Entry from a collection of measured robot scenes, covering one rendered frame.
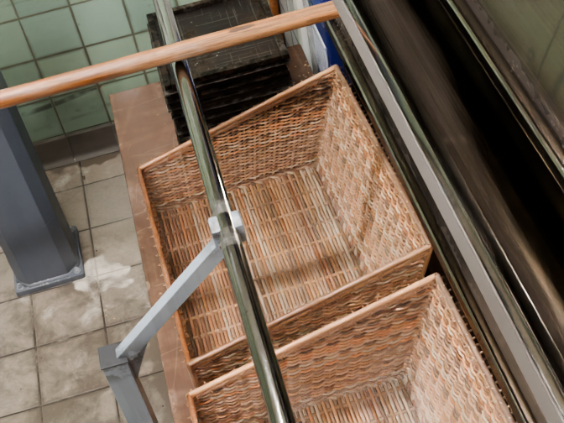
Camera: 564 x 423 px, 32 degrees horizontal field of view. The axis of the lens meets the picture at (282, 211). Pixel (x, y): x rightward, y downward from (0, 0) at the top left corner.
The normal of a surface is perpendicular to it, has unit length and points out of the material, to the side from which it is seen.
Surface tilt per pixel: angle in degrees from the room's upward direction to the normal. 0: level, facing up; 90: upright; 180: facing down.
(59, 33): 90
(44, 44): 90
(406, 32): 13
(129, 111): 0
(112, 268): 0
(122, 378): 90
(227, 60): 0
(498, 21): 70
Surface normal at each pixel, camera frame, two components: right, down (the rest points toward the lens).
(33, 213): 0.26, 0.68
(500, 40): -0.95, 0.02
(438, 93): 0.07, -0.72
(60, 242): 0.86, 0.29
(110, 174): -0.14, -0.68
